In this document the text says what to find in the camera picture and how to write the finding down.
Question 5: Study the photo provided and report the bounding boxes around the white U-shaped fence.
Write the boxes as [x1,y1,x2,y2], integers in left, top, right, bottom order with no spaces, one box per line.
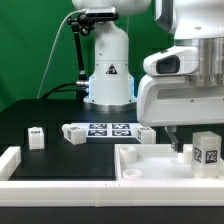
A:
[0,146,224,207]

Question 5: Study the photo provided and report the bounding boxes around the grey camera on mount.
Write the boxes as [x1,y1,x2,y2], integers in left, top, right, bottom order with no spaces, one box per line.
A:
[85,7,119,21]

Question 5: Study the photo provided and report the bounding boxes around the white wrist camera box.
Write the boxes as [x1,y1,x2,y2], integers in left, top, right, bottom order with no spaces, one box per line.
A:
[143,46,199,76]

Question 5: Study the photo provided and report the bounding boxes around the white square table top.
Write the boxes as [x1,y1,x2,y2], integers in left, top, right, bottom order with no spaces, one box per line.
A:
[114,143,224,181]

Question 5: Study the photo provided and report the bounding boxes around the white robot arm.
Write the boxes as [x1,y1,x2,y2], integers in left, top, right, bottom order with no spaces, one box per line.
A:
[72,0,224,127]

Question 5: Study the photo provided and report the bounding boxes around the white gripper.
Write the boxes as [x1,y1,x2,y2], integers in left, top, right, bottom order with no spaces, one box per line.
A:
[137,75,224,151]

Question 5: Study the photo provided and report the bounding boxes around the AprilTag marker sheet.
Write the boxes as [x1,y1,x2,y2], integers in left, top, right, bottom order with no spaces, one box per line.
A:
[73,123,141,138]

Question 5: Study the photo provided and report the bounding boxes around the white camera cable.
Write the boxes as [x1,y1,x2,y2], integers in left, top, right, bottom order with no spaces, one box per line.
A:
[36,8,88,100]

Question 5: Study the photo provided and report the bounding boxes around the black base cables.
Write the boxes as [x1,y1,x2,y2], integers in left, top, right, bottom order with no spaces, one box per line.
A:
[39,79,90,100]

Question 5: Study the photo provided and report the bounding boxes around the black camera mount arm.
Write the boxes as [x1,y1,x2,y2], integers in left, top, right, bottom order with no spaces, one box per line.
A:
[67,14,94,102]

